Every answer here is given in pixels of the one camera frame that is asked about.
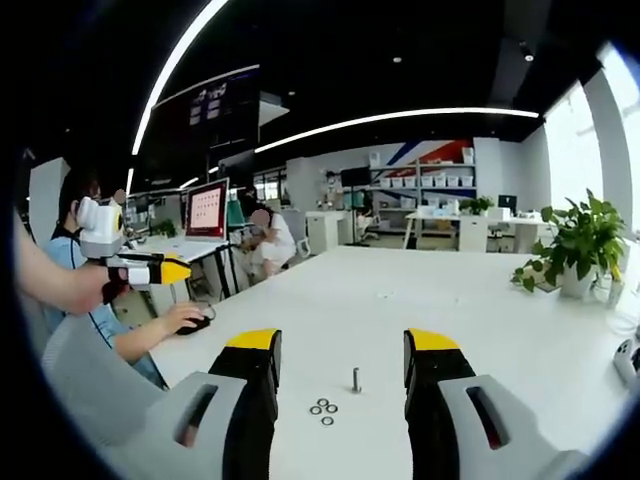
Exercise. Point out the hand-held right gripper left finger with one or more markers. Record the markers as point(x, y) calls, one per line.
point(200, 425)

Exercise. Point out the black computer mouse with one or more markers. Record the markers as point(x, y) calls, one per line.
point(194, 325)

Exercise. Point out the metal washer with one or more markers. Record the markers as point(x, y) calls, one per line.
point(332, 408)
point(327, 420)
point(315, 410)
point(323, 402)

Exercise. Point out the white office desk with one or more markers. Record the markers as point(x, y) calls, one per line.
point(175, 250)

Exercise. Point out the black screen on stand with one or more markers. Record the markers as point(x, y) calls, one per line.
point(356, 176)

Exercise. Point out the large black hanging display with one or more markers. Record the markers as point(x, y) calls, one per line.
point(205, 120)

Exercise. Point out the shelf with white bins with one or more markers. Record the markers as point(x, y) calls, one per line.
point(430, 180)

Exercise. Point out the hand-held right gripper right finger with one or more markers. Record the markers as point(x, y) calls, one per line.
point(500, 430)

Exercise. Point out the grey mesh office chair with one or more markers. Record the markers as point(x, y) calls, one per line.
point(95, 380)

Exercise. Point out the white device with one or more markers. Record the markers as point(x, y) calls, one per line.
point(629, 360)

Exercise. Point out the small green plant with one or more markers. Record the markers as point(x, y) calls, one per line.
point(477, 204)

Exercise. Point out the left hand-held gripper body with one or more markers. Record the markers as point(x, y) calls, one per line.
point(100, 227)

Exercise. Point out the white background table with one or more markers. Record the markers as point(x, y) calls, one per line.
point(500, 222)

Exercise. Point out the white cabinet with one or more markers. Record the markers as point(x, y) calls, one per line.
point(322, 230)

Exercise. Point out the potted green plant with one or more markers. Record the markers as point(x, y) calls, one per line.
point(580, 245)

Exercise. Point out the ceiling light strip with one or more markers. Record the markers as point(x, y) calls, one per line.
point(400, 122)
point(170, 65)

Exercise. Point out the monitor with red screen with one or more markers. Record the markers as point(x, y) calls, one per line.
point(206, 210)

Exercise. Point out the person's left hand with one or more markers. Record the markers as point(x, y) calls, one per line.
point(87, 290)

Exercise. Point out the metal threaded stud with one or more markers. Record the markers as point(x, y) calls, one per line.
point(355, 380)

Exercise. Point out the green chair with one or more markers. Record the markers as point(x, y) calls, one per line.
point(235, 215)

